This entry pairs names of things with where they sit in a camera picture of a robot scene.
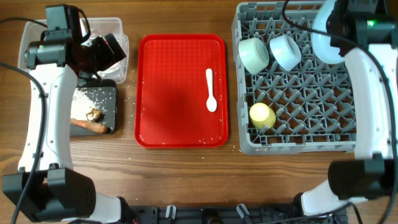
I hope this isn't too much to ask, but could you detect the large light blue plate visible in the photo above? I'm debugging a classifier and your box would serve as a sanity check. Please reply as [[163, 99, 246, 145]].
[[311, 0, 344, 64]]

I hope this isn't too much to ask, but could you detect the white rice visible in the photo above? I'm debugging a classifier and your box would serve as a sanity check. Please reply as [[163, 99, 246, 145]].
[[71, 88, 107, 116]]

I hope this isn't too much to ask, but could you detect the brown food scrap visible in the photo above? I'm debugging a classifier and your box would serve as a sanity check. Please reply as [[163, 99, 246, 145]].
[[86, 108, 101, 122]]

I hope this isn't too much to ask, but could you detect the small light blue bowl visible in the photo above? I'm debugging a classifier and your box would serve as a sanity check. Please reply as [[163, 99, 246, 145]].
[[269, 35, 302, 72]]

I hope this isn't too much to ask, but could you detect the brown sausage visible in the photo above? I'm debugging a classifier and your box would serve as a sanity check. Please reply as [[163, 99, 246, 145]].
[[70, 118, 108, 134]]

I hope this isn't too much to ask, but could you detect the mint green bowl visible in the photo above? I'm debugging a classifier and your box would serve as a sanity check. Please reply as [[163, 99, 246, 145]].
[[238, 37, 269, 75]]

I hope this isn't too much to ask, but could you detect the yellow plastic cup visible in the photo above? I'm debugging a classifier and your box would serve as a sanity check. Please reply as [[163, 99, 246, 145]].
[[249, 103, 276, 129]]

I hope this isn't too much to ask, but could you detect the white plastic spoon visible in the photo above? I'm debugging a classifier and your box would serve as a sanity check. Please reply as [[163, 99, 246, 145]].
[[205, 68, 217, 113]]

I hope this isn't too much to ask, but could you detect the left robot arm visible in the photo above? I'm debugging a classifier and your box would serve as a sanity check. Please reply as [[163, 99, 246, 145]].
[[2, 4, 135, 223]]

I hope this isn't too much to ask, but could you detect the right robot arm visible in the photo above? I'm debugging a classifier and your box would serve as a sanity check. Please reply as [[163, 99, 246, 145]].
[[297, 1, 397, 217]]

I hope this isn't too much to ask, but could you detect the clear plastic waste bin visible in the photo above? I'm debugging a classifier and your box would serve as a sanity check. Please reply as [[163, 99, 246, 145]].
[[17, 17, 129, 84]]

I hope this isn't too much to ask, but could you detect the black waste tray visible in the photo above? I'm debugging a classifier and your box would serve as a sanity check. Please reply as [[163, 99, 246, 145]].
[[71, 86, 118, 135]]

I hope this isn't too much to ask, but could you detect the grey dishwasher rack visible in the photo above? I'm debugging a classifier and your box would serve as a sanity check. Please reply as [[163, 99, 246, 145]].
[[232, 1, 356, 155]]

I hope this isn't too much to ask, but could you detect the red serving tray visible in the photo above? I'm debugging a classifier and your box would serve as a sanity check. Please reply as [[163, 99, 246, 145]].
[[134, 34, 229, 149]]

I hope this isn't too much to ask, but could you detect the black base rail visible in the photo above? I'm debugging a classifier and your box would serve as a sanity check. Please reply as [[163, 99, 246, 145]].
[[131, 203, 348, 224]]

